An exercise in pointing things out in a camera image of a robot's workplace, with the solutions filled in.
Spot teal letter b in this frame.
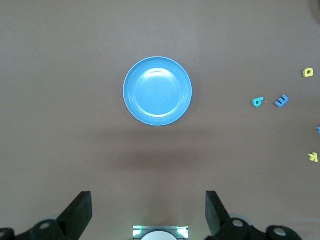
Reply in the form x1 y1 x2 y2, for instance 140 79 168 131
251 96 265 108

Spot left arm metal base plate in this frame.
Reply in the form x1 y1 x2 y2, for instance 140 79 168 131
132 225 190 240

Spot blue plate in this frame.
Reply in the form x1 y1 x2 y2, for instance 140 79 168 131
122 56 193 127

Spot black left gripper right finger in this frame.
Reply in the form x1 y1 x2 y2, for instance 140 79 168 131
205 191 270 240

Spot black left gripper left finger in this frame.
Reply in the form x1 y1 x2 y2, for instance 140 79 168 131
24 191 93 240

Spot blue letter m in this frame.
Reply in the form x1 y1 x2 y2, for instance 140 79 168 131
274 94 290 108

